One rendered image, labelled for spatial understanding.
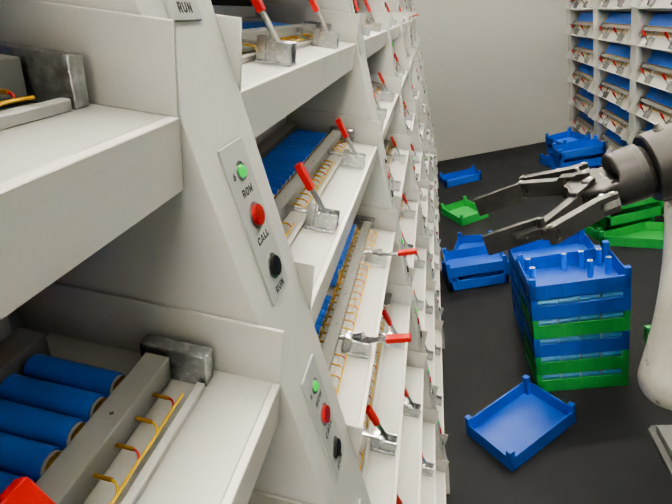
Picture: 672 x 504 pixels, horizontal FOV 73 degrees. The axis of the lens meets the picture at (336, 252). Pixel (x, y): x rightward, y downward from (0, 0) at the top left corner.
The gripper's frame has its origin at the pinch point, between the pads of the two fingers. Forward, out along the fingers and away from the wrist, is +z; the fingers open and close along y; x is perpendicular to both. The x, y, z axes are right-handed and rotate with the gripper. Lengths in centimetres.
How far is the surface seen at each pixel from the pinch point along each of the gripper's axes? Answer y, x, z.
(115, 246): -40, 25, 22
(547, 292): 72, -63, -7
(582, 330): 72, -82, -13
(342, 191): 1.2, 12.2, 18.4
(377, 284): 6.6, -7.7, 21.9
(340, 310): -6.8, -3.1, 24.7
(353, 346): -13.3, -5.7, 22.5
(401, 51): 170, 20, 16
